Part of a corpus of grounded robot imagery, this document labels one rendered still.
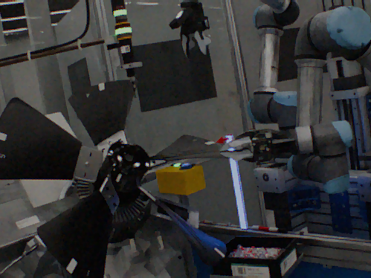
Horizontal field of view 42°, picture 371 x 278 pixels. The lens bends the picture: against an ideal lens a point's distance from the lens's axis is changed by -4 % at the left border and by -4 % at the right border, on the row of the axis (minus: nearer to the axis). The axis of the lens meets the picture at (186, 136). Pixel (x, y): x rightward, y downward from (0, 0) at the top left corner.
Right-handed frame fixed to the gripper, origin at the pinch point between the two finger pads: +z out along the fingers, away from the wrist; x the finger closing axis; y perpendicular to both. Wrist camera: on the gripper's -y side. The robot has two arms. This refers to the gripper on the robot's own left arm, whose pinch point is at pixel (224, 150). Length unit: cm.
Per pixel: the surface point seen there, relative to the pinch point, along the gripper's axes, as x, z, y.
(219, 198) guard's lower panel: 55, 20, -109
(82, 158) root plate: -7.7, 35.3, 15.7
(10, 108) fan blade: -25, 50, 20
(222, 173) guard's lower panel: 44, 17, -115
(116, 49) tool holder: -33.4, 23.9, 1.9
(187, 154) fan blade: 0.0, 10.8, -1.6
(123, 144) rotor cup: -8.8, 24.9, 11.3
